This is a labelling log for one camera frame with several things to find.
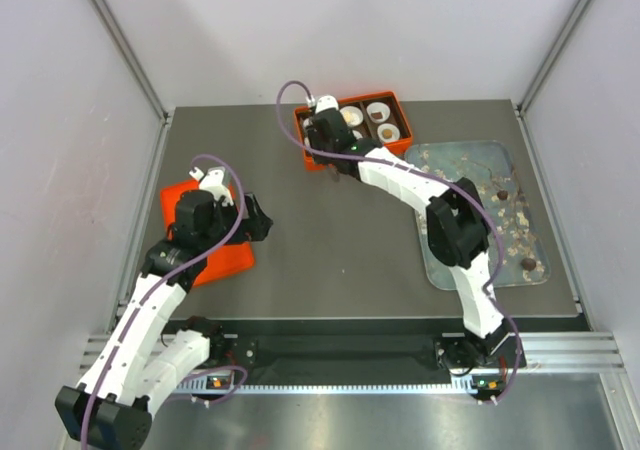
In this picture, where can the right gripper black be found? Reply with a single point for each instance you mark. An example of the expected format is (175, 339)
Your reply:
(312, 137)

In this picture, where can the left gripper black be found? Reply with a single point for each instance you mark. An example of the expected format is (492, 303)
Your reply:
(254, 228)

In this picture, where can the metal tongs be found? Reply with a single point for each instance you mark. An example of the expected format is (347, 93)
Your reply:
(335, 175)

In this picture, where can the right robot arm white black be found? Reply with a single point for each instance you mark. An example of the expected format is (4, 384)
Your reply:
(457, 225)

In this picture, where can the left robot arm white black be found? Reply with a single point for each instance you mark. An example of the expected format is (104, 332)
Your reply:
(115, 402)

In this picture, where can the white paper cup back middle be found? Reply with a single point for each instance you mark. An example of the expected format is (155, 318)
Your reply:
(357, 113)

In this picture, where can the orange box lid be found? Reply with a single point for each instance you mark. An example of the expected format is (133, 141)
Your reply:
(226, 261)

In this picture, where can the white paper cup back right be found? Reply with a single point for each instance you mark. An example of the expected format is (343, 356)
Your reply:
(378, 107)

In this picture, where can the orange compartment box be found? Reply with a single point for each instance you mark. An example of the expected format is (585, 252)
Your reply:
(368, 128)

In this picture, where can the white paper cup front right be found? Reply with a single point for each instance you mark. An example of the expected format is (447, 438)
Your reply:
(394, 128)

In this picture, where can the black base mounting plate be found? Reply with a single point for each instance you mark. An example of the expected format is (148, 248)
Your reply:
(303, 354)

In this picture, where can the blue floral tray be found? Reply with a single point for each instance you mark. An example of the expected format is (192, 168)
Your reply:
(488, 164)

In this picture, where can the dark round truffle front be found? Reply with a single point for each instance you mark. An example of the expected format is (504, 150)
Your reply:
(528, 264)

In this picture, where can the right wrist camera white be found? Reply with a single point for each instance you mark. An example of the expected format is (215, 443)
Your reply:
(322, 103)

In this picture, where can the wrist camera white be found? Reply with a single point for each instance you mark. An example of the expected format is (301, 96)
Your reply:
(322, 103)
(216, 181)

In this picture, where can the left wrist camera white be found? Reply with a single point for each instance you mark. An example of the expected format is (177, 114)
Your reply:
(216, 181)

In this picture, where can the grey slotted cable duct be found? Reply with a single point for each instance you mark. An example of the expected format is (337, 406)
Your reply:
(453, 385)

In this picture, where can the aluminium frame rail front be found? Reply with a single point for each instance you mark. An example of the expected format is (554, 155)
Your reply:
(566, 352)

